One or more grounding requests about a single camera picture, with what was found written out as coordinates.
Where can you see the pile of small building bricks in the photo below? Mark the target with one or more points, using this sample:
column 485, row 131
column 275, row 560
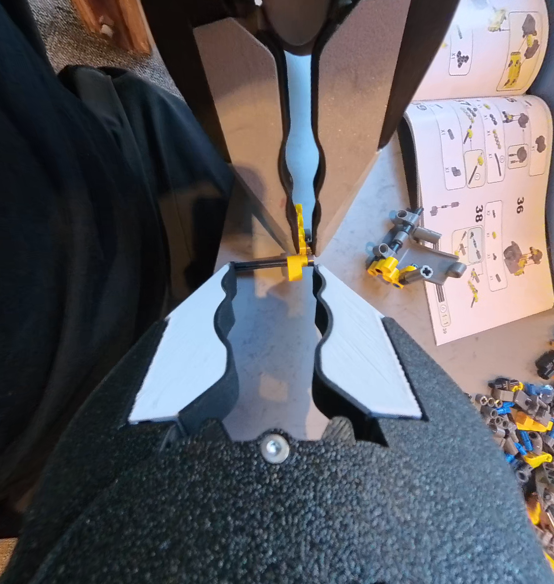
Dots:
column 533, row 429

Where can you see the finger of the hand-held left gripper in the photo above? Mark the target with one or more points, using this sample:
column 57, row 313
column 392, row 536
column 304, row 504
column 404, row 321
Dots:
column 245, row 100
column 359, row 91

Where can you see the grey and yellow brick assembly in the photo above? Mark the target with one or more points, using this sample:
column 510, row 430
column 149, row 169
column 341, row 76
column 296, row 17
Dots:
column 432, row 265

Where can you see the grey desk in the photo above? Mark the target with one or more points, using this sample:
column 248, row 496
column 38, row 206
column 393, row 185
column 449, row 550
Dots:
column 277, row 356

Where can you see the black axle with yellow connector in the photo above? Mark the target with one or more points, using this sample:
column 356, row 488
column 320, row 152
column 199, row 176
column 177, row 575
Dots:
column 297, row 265

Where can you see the open instruction booklet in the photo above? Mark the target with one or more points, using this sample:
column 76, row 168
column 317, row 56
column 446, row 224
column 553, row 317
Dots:
column 496, row 182

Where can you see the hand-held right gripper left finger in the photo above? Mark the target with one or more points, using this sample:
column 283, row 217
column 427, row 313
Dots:
column 186, row 360

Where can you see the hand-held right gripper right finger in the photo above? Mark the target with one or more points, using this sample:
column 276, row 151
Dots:
column 373, row 360

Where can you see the yellow perforated brick beam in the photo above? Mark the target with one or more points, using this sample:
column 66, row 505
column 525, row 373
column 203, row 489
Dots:
column 300, row 228

